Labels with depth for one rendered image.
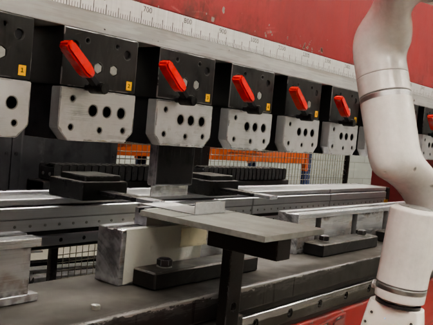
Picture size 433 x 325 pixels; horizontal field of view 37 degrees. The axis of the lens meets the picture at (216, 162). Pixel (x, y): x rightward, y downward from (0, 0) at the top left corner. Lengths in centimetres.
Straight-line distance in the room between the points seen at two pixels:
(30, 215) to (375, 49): 71
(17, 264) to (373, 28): 69
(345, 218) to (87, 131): 93
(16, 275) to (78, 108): 26
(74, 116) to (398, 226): 54
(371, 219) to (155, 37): 101
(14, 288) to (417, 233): 62
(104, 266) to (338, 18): 84
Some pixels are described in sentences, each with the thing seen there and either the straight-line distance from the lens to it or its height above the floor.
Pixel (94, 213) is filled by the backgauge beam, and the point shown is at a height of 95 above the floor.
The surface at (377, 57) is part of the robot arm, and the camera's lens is 115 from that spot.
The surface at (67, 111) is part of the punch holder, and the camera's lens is 97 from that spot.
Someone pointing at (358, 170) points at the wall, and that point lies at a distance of 908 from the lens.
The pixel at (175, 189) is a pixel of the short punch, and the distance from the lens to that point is 122.
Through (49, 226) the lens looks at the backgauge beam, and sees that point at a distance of 134.
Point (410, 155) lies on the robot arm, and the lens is 112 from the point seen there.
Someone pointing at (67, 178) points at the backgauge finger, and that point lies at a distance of 137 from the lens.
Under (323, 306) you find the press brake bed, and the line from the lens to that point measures 147.
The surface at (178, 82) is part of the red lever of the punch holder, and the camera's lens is 108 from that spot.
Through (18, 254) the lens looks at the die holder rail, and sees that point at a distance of 98.
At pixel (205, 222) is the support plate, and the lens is 105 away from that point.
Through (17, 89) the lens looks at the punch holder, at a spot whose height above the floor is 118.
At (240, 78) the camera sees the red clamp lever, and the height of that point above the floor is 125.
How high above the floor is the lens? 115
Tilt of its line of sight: 3 degrees down
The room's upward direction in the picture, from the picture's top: 5 degrees clockwise
